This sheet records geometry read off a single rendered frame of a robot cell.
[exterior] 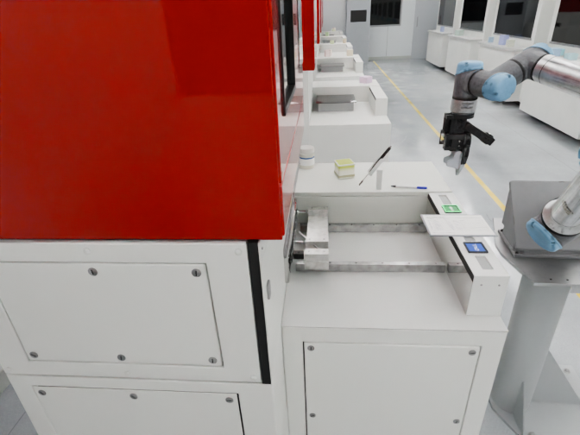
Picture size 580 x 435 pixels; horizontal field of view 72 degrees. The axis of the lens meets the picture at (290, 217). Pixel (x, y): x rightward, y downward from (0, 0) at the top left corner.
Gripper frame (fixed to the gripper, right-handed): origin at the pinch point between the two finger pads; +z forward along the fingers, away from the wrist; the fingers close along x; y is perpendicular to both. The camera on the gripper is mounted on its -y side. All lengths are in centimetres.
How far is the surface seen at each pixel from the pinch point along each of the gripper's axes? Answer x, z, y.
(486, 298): 40.1, 22.2, 0.9
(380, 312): 40, 29, 30
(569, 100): -400, 65, -256
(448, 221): 9.4, 14.4, 4.2
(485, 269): 37.1, 14.7, 1.5
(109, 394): 66, 35, 101
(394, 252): 6.7, 28.8, 20.4
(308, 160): -41, 10, 53
